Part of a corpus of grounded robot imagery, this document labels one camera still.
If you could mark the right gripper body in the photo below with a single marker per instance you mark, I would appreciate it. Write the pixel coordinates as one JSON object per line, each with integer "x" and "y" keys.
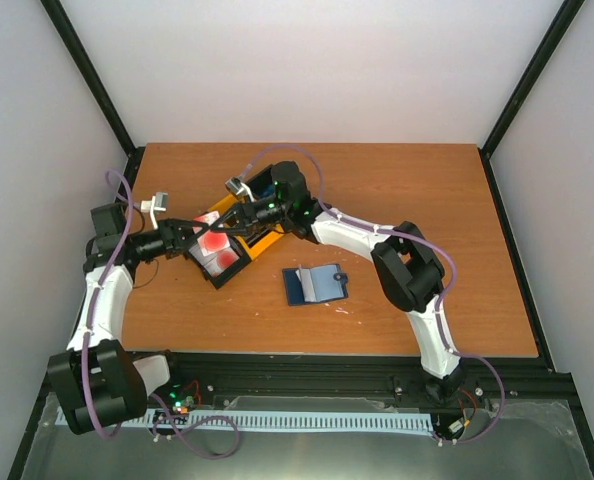
{"x": 274, "y": 213}

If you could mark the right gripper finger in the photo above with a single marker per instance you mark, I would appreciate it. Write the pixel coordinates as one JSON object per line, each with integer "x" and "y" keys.
{"x": 239, "y": 229}
{"x": 238, "y": 212}

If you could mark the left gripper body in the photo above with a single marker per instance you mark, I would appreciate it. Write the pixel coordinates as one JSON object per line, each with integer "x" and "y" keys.
{"x": 168, "y": 245}

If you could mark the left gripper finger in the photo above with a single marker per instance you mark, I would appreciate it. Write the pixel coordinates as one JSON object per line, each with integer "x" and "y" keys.
{"x": 206, "y": 243}
{"x": 195, "y": 227}

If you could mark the white red credit card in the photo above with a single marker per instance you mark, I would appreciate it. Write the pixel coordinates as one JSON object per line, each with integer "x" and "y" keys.
{"x": 222, "y": 239}

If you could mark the blue leather card holder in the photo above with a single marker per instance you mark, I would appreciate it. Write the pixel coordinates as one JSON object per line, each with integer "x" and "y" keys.
{"x": 316, "y": 285}

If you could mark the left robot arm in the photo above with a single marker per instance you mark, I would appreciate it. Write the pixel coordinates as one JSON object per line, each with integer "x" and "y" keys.
{"x": 96, "y": 381}

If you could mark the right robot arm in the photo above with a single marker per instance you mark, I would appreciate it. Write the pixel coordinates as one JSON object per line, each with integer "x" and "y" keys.
{"x": 409, "y": 272}

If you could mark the white red card stack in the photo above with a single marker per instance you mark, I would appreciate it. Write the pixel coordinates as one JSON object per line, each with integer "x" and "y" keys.
{"x": 216, "y": 264}

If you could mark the blue card stack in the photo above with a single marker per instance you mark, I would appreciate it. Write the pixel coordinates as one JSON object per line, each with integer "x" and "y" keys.
{"x": 267, "y": 191}

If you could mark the yellow middle bin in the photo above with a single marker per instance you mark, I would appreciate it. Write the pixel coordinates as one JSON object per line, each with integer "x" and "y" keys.
{"x": 252, "y": 244}

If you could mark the left black bin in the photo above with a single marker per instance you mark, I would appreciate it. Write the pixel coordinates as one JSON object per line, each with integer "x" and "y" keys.
{"x": 221, "y": 280}

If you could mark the black bin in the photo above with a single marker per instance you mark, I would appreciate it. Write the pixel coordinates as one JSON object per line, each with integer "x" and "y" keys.
{"x": 221, "y": 280}
{"x": 259, "y": 180}

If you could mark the right black bin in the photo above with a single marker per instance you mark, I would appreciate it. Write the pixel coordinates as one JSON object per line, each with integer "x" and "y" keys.
{"x": 259, "y": 180}

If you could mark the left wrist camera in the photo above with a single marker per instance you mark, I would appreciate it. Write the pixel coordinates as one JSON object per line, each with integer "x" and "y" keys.
{"x": 155, "y": 206}

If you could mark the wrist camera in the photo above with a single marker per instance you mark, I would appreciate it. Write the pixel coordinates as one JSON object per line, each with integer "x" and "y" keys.
{"x": 239, "y": 189}
{"x": 155, "y": 206}

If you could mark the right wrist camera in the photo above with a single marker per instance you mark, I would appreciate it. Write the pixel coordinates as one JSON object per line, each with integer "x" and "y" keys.
{"x": 239, "y": 189}

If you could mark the light blue cable duct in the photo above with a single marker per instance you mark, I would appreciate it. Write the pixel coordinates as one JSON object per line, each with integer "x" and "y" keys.
{"x": 287, "y": 422}

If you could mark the left black frame post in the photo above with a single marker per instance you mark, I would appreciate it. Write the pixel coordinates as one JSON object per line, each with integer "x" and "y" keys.
{"x": 71, "y": 40}

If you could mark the black frame post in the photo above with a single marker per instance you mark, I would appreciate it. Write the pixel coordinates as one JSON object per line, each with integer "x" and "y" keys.
{"x": 71, "y": 40}
{"x": 548, "y": 45}

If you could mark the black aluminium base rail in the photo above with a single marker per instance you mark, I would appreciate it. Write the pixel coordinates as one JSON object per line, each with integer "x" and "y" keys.
{"x": 231, "y": 375}

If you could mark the right black frame post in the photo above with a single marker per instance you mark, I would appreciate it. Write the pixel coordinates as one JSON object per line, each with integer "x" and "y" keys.
{"x": 548, "y": 45}

